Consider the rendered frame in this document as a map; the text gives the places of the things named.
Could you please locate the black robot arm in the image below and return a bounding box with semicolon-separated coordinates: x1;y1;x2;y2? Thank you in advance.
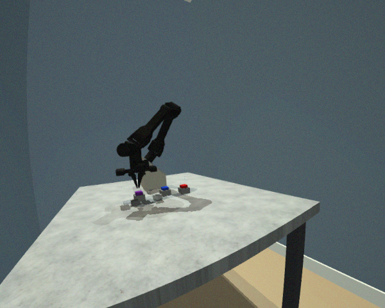
117;102;181;173

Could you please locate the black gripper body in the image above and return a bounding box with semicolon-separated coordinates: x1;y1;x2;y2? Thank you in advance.
116;155;157;176

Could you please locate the red button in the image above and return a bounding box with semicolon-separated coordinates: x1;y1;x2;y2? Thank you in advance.
178;184;190;194

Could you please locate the blue button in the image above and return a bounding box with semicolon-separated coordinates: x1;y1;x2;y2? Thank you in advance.
159;186;171;196

